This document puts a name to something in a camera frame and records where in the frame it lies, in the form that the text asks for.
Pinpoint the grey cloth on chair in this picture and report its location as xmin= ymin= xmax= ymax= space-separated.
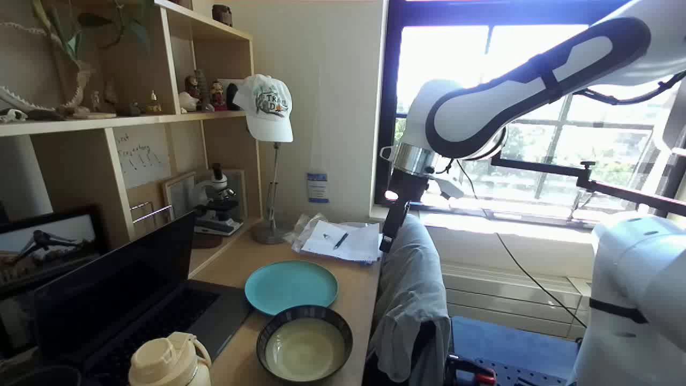
xmin=367 ymin=213 xmax=454 ymax=386

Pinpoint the brown small figurine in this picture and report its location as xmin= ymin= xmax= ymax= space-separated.
xmin=181 ymin=72 xmax=206 ymax=113

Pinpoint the red handled tool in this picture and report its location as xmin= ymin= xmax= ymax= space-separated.
xmin=448 ymin=353 xmax=499 ymax=386

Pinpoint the Newton's cradle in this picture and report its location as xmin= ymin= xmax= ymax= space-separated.
xmin=128 ymin=199 xmax=176 ymax=229

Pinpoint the handwritten note sheet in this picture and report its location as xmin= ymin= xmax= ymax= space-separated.
xmin=113 ymin=126 xmax=176 ymax=188

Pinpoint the green trailing plant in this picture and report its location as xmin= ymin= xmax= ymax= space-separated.
xmin=0 ymin=0 xmax=156 ymax=109

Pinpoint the dark bowl with cream inside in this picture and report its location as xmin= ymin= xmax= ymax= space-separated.
xmin=254 ymin=305 xmax=356 ymax=386

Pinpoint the black framed bird photo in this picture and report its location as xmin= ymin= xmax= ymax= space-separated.
xmin=0 ymin=203 xmax=108 ymax=303

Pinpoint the thin black floor cable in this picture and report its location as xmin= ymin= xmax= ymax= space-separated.
xmin=491 ymin=231 xmax=590 ymax=330

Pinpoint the white printed baseball cap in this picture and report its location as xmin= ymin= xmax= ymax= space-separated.
xmin=234 ymin=72 xmax=296 ymax=146

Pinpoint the blue and white wall sticker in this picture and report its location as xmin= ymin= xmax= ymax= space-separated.
xmin=307 ymin=169 xmax=330 ymax=206

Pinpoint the blue perforated floor mat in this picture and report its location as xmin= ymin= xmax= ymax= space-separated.
xmin=448 ymin=316 xmax=582 ymax=386

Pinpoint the wooden shelf unit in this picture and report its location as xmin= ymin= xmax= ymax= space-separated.
xmin=0 ymin=0 xmax=265 ymax=280

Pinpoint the small dark jar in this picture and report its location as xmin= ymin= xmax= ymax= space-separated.
xmin=210 ymin=3 xmax=235 ymax=27

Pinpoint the metal desk lamp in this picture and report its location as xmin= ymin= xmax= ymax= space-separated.
xmin=249 ymin=140 xmax=290 ymax=247

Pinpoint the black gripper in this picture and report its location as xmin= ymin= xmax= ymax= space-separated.
xmin=380 ymin=167 xmax=434 ymax=253

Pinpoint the red small figurine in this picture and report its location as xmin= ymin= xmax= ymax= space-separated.
xmin=207 ymin=79 xmax=229 ymax=113

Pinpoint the stack of white papers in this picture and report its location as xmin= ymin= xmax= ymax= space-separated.
xmin=290 ymin=213 xmax=383 ymax=269

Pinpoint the black and white microscope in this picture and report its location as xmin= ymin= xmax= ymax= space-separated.
xmin=191 ymin=161 xmax=244 ymax=239

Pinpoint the black laptop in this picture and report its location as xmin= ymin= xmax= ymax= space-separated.
xmin=27 ymin=211 xmax=254 ymax=386

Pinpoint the blue plate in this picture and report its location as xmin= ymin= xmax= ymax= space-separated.
xmin=241 ymin=260 xmax=340 ymax=317

